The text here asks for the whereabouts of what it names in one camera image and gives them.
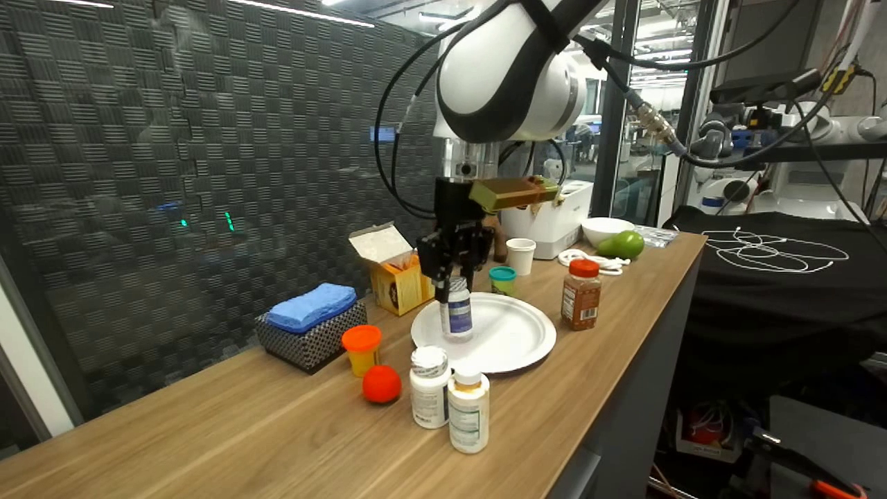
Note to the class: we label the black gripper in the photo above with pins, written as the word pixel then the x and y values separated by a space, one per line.
pixel 459 216

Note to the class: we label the small tub teal lid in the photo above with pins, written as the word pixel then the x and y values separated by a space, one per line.
pixel 502 279

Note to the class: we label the white purple-label pill bottle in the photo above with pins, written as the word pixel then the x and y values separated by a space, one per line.
pixel 459 320
pixel 429 393

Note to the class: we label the brown spice jar red lid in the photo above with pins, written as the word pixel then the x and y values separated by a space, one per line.
pixel 581 301

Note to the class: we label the white stained-lid pill bottle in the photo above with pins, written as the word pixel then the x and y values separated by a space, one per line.
pixel 468 416

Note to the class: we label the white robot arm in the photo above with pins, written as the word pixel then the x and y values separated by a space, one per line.
pixel 501 72

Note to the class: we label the white paper plate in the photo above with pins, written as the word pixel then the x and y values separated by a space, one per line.
pixel 509 336

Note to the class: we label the white paper cup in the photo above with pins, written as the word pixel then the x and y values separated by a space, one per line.
pixel 519 258

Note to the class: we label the yellow cardboard box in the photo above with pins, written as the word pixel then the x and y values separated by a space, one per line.
pixel 401 286

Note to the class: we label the white storage container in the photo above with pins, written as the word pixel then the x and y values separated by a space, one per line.
pixel 559 230

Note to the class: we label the yellow tub orange lid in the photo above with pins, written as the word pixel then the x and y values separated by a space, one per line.
pixel 362 340

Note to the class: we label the blue lit display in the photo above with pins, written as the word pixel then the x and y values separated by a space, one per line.
pixel 383 133

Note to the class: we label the white bowl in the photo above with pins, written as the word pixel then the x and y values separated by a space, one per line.
pixel 602 228

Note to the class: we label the red-orange ball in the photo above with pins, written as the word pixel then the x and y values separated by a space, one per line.
pixel 380 387

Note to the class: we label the blue folded cloth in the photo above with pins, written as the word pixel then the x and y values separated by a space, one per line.
pixel 308 308

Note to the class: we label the green round fruit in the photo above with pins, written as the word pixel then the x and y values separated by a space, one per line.
pixel 628 244

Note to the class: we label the grey woven basket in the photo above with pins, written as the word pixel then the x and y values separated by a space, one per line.
pixel 308 351

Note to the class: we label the clear plastic bag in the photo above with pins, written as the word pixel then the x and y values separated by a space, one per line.
pixel 657 236

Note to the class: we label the red item under table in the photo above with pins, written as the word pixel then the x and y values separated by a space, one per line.
pixel 707 427

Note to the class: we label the black cloth cover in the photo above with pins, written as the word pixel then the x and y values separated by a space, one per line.
pixel 785 314

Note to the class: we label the black monitor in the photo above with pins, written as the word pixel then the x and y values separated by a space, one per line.
pixel 767 56

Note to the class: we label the white lab equipment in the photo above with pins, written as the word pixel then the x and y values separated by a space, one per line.
pixel 818 121

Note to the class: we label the yellow tag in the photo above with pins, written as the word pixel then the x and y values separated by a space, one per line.
pixel 839 82

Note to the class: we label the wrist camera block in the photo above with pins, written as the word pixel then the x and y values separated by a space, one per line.
pixel 516 193

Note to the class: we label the dark metal post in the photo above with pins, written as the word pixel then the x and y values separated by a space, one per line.
pixel 617 175

